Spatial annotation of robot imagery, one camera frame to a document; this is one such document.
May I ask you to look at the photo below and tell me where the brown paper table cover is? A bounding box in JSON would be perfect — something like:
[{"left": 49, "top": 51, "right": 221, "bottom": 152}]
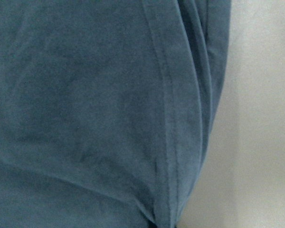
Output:
[{"left": 178, "top": 0, "right": 285, "bottom": 228}]

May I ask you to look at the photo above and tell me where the black graphic t-shirt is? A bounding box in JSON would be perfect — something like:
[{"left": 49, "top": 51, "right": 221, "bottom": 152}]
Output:
[{"left": 0, "top": 0, "right": 231, "bottom": 228}]

